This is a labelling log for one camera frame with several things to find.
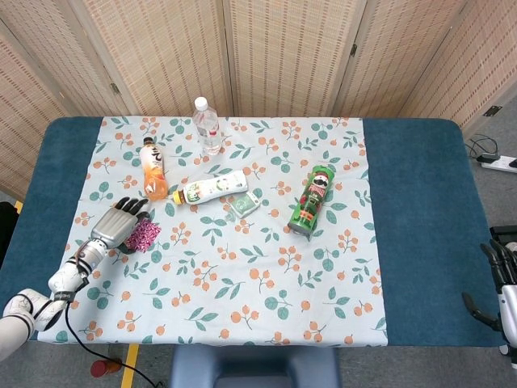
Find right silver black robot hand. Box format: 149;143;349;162
461;238;517;348

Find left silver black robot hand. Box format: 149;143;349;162
90;196;151;255

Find pink patterned packet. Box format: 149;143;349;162
124;218;162;254

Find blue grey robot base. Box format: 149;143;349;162
168;345;343;388

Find floral print tablecloth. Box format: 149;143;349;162
36;116;389;348

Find orange juice bottle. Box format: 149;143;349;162
139;136;170;202

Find black equipment box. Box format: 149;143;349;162
490;225;517;246

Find black object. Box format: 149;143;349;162
0;201;19;270

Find white yellow-capped drink bottle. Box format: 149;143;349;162
172;170;249;205

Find green white tissue pack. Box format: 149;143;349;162
229;191;262;220

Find clear water bottle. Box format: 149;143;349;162
191;96;223;157

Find teal table cover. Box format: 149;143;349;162
0;116;508;348

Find red cylinder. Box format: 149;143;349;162
90;357;123;378

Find white power strip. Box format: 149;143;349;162
476;154;517;174

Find green Pringles can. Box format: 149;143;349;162
287;164;338;238

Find bamboo folding screen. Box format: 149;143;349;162
0;0;517;201

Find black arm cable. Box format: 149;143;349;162
64;274;165;388

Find black cable with plug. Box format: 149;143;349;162
464;133;500;162

